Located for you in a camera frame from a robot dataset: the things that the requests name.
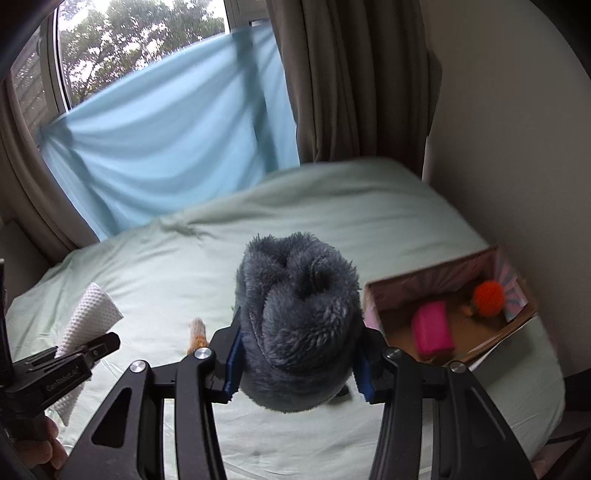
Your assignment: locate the bed with green sheet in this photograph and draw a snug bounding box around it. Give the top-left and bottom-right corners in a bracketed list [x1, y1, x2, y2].
[4, 157, 567, 480]

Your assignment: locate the grey fluffy plush toy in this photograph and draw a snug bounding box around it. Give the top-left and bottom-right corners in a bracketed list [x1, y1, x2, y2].
[235, 232, 363, 411]

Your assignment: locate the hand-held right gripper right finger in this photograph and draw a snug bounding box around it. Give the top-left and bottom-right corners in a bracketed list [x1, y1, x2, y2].
[353, 327, 536, 480]

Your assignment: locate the pink sponge block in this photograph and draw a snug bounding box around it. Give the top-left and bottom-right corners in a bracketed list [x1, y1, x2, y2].
[412, 302, 456, 357]

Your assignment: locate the light blue cloth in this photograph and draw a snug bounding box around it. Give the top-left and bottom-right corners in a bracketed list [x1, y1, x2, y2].
[38, 21, 301, 241]

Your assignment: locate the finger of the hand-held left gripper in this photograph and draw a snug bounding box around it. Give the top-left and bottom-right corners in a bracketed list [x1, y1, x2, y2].
[13, 332, 122, 393]

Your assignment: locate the beige curtain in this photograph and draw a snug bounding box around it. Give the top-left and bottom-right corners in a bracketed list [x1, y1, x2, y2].
[264, 0, 444, 182]

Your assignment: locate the person's left hand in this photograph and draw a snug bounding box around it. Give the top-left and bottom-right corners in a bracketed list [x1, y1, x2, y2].
[13, 414, 69, 480]

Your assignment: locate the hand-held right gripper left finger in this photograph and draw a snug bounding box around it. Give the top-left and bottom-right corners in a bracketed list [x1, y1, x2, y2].
[68, 305, 245, 480]

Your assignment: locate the orange pompom ball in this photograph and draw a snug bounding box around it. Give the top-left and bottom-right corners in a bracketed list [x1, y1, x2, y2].
[472, 281, 506, 318]

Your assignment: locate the window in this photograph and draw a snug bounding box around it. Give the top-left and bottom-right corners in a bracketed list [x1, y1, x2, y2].
[9, 0, 274, 121]

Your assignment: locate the cardboard box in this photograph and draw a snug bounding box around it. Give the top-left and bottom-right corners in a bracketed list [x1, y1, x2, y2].
[363, 246, 539, 368]

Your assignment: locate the small orange furry toy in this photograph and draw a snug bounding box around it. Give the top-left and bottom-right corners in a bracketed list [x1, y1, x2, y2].
[185, 318, 209, 356]

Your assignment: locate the white paper towel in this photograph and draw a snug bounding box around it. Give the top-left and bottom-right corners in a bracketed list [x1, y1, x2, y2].
[52, 282, 124, 426]

